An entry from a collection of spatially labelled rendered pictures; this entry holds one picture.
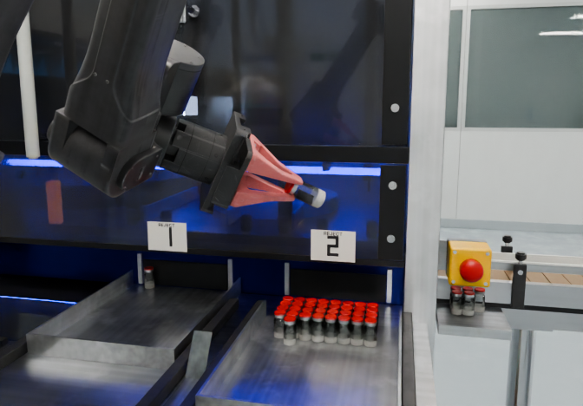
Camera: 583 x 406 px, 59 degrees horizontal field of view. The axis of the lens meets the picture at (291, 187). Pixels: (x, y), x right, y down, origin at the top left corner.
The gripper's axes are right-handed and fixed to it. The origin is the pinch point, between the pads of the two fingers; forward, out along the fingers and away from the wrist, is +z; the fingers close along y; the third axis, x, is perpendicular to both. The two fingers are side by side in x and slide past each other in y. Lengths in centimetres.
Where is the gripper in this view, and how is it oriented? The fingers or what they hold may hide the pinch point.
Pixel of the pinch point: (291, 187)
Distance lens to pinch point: 59.3
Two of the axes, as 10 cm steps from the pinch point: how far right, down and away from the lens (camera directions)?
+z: 8.9, 3.3, 3.1
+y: 4.3, -8.4, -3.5
